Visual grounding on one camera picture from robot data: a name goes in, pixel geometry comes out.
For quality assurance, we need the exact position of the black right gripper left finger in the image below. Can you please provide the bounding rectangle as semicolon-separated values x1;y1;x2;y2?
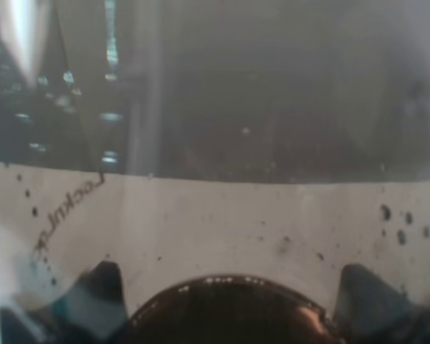
0;261;128;343

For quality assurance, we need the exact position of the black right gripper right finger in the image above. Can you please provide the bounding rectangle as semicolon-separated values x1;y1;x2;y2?
333;264;430;343

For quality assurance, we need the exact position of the smoky grey water bottle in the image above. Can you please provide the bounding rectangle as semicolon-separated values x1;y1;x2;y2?
0;1;430;343

